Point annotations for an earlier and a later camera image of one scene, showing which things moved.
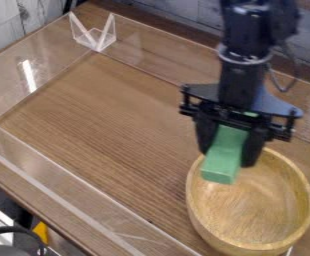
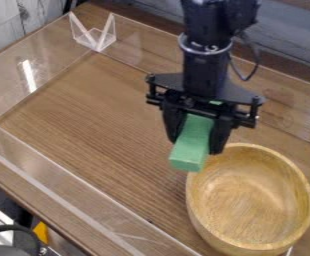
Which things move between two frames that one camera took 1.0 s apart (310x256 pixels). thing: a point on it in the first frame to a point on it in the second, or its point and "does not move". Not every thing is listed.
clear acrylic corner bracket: x=95 y=39 does not move
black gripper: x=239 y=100 to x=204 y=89
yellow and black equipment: x=28 y=243 does not move
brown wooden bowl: x=258 y=216 does not move
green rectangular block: x=222 y=157 to x=191 y=148
